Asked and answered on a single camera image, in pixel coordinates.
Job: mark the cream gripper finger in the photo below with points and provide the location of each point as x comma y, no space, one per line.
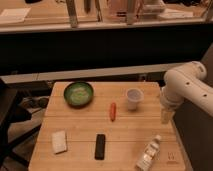
166,115

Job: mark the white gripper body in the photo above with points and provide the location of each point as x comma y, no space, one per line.
169,99

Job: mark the white ceramic cup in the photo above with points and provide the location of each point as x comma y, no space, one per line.
134,96

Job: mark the green ceramic bowl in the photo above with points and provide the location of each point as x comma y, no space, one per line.
78,94

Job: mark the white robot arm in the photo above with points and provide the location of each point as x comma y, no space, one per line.
185,82

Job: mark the clear plastic bottle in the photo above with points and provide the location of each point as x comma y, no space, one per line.
149,154

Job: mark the orange carrot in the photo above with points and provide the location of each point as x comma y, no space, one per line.
113,112

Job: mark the black rectangular remote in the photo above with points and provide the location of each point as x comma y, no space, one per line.
100,147

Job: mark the white sponge block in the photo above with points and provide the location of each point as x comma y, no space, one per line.
59,143

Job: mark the white paper sheet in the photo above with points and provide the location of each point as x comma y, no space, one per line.
16,15

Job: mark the grey metal post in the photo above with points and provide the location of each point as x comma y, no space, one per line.
72,13

